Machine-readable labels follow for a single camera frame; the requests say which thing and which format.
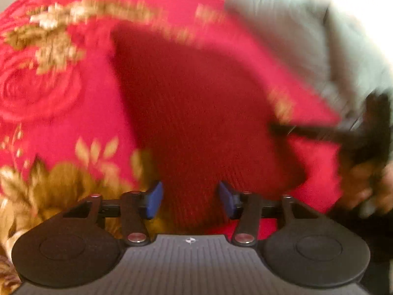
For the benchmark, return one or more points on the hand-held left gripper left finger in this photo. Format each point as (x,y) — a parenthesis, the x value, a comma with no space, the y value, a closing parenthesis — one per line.
(155,199)

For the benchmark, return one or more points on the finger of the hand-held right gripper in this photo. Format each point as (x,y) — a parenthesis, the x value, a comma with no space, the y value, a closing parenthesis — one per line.
(307,132)

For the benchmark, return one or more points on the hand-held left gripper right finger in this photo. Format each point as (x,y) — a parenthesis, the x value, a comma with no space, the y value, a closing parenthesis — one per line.
(227,199)

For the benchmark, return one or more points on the dark red knit sweater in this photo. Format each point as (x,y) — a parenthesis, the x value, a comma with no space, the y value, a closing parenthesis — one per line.
(199,113)

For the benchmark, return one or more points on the person's right hand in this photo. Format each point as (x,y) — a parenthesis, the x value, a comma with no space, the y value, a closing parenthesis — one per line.
(359,187)

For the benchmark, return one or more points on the pale green pillow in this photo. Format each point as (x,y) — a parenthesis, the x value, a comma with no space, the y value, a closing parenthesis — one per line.
(307,30)

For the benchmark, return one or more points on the red floral blanket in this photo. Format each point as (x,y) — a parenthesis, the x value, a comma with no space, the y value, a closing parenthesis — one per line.
(61,104)

